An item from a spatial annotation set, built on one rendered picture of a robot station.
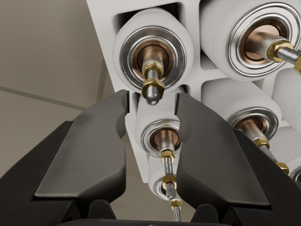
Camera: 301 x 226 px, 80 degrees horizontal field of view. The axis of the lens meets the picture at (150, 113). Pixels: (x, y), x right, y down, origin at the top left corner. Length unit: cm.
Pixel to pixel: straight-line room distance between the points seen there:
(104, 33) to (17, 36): 31
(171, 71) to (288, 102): 20
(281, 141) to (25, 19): 59
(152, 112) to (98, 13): 15
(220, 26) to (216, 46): 2
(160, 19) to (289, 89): 23
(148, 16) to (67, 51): 34
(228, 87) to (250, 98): 4
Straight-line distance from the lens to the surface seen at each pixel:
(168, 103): 27
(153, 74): 16
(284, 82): 36
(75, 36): 50
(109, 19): 28
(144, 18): 21
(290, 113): 34
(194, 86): 31
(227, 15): 23
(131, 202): 90
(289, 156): 40
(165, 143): 25
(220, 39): 22
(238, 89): 29
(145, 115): 26
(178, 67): 22
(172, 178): 22
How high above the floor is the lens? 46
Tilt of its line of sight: 57 degrees down
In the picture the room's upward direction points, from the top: 179 degrees counter-clockwise
